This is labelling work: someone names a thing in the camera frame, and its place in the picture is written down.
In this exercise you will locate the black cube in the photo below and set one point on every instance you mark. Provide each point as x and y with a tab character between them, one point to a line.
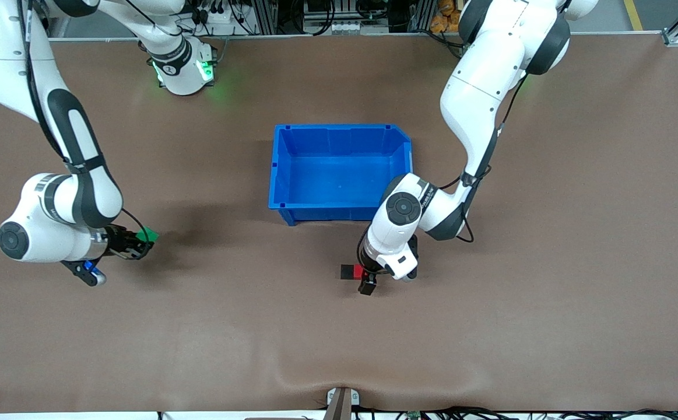
348	271

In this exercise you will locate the green cube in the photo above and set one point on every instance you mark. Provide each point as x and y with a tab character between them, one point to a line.
148	233

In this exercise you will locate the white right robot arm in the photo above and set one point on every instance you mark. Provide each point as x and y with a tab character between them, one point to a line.
53	198

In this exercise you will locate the white power strip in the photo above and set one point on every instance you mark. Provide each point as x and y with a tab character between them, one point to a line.
216	14

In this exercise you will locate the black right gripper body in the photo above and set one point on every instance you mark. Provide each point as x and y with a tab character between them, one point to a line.
119	241

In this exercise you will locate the red cube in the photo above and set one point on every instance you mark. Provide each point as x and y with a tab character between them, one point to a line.
360	270

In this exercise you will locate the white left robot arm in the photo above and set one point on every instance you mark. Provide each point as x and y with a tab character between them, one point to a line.
478	99

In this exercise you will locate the orange snack bags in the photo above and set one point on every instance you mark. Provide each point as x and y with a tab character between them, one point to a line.
445	14

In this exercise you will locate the blue plastic storage bin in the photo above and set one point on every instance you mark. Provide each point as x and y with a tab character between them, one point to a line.
338	175

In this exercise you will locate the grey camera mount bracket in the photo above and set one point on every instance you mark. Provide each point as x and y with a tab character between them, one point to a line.
341	399

